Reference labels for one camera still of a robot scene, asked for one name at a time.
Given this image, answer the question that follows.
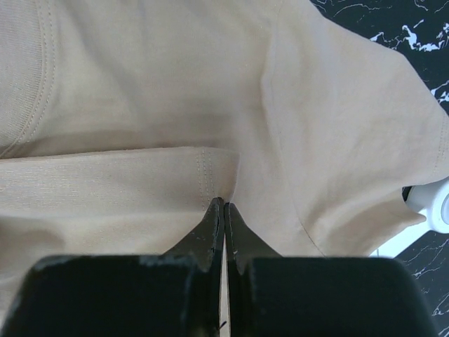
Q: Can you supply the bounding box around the metal clothes rack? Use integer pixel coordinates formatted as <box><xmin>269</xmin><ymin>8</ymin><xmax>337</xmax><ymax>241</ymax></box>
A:
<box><xmin>370</xmin><ymin>178</ymin><xmax>448</xmax><ymax>258</ymax></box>

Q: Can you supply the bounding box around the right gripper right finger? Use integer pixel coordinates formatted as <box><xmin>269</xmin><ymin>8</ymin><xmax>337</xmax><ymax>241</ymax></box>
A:
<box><xmin>224</xmin><ymin>203</ymin><xmax>281</xmax><ymax>275</ymax></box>

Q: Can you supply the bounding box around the beige t shirt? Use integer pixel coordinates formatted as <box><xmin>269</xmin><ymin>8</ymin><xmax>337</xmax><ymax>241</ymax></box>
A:
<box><xmin>0</xmin><ymin>0</ymin><xmax>449</xmax><ymax>317</ymax></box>

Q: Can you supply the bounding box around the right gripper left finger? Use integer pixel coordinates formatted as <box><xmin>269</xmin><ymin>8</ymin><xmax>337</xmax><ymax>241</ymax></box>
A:
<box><xmin>165</xmin><ymin>197</ymin><xmax>225</xmax><ymax>273</ymax></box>

